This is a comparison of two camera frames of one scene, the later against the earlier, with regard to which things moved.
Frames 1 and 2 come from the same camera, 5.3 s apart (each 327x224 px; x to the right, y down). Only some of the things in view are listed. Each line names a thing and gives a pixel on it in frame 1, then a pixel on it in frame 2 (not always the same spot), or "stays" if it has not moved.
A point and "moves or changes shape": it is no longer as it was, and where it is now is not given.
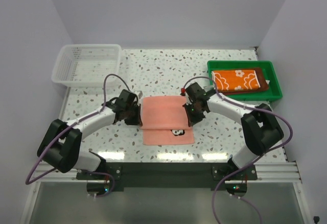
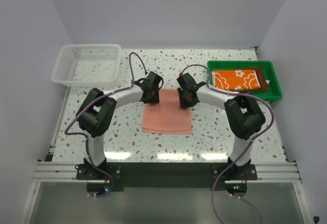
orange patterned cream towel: x=229 y=80 stays
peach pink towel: x=165 y=120 moves or changes shape
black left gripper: x=136 y=120 -> x=155 y=99
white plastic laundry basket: x=87 y=65 stays
